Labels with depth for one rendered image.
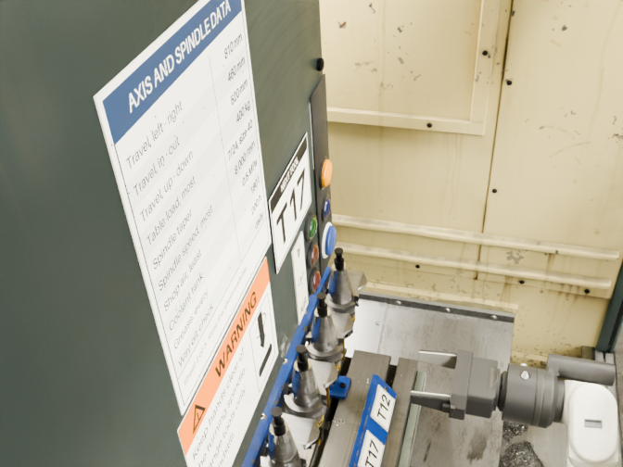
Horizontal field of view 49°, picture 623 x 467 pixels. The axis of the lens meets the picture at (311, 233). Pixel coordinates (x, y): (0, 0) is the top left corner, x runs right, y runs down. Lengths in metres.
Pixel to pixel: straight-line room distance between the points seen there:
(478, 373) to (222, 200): 0.77
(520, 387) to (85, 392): 0.85
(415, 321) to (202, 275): 1.33
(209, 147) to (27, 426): 0.18
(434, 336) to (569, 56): 0.72
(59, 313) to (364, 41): 1.12
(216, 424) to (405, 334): 1.25
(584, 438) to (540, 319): 0.66
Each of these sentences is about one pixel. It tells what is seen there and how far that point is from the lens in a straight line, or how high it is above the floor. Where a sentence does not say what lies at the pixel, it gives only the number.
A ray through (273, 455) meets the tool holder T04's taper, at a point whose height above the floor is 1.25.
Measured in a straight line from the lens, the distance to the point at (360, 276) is 1.25.
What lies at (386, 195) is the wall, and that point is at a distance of 1.52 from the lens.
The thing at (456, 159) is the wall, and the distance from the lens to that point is 1.44.
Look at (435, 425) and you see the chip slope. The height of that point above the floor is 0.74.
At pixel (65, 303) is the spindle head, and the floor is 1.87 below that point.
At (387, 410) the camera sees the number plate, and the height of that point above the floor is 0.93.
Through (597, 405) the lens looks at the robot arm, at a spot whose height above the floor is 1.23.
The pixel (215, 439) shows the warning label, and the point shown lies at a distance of 0.47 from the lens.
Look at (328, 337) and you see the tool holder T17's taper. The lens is 1.09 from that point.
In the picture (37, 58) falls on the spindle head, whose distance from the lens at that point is 0.26.
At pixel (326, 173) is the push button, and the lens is 0.62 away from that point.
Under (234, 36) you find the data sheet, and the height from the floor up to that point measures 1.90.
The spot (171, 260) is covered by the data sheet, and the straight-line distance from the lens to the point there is 0.36.
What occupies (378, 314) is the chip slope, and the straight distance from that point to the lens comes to 1.71.
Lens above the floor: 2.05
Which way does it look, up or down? 38 degrees down
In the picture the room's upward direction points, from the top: 4 degrees counter-clockwise
